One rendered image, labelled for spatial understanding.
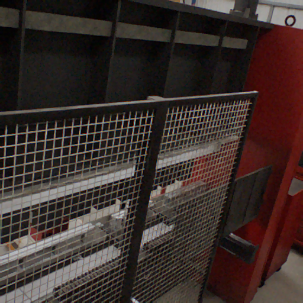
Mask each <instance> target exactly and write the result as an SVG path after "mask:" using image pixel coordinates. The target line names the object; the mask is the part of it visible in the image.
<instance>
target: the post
mask: <svg viewBox="0 0 303 303"><path fill-rule="evenodd" d="M148 98H151V99H152V100H157V101H160V104H159V108H158V109H154V112H153V116H154V117H153V119H152V124H153V125H151V130H150V131H152V132H151V133H149V140H148V143H147V146H148V148H147V150H146V154H147V155H146V157H145V163H144V170H143V172H142V176H143V177H141V183H142V184H140V191H139V193H138V192H134V194H133V201H132V205H134V206H132V205H131V206H132V207H131V212H132V213H131V214H130V219H131V218H133V217H134V216H135V217H134V221H133V219H131V220H129V223H128V226H129V225H130V224H132V223H134V224H133V228H132V225H131V226H129V227H127V232H128V231H131V228H132V230H133V231H132V232H128V233H127V234H126V238H127V239H126V240H125V244H124V241H123V242H122V246H123V245H125V246H124V247H122V248H121V250H120V252H123V248H124V251H125V252H123V253H120V257H119V259H120V258H122V256H123V257H125V256H126V255H129V256H127V259H126V257H125V258H123V259H122V263H124V262H125V260H126V261H127V262H126V264H125V263H124V264H122V263H121V260H119V262H118V269H117V271H119V269H120V270H121V269H123V268H124V267H125V266H126V268H125V271H124V273H125V274H124V278H123V275H122V276H120V277H119V278H117V277H118V274H119V272H117V276H116V280H115V283H117V280H118V281H119V283H118V284H115V287H114V289H115V288H117V287H119V286H121V285H122V281H121V280H122V279H124V280H123V284H124V285H123V286H122V288H121V287H119V288H117V292H116V290H114V291H113V296H112V302H111V303H113V302H114V301H113V300H114V299H116V300H115V303H130V299H131V293H132V290H133V283H134V277H135V272H136V270H137V264H138V257H139V252H140V246H141V241H142V236H143V233H144V227H145V223H146V216H147V210H148V206H149V200H150V196H151V192H152V186H153V180H154V173H155V170H156V163H157V160H158V156H159V150H160V144H161V140H162V133H163V127H164V123H165V120H166V114H167V108H168V103H169V102H163V101H169V100H167V99H166V98H162V97H160V96H148ZM137 195H138V197H139V198H138V200H137ZM134 198H136V199H134ZM136 202H137V203H138V205H137V207H136V205H135V204H136ZM135 207H136V210H137V211H135V214H134V212H133V211H134V210H135ZM130 235H131V236H132V237H131V238H128V237H130ZM129 242H131V243H130V245H129V244H128V243H129ZM126 244H127V245H126ZM128 246H129V250H128V252H127V249H128ZM120 263H121V264H122V265H121V266H120ZM120 288H121V292H120V293H118V292H119V291H120ZM122 290H123V291H122ZM115 292H116V295H115ZM119 295H122V296H121V297H120V299H119V298H118V297H119ZM117 298H118V299H119V301H120V302H118V299H117Z"/></svg>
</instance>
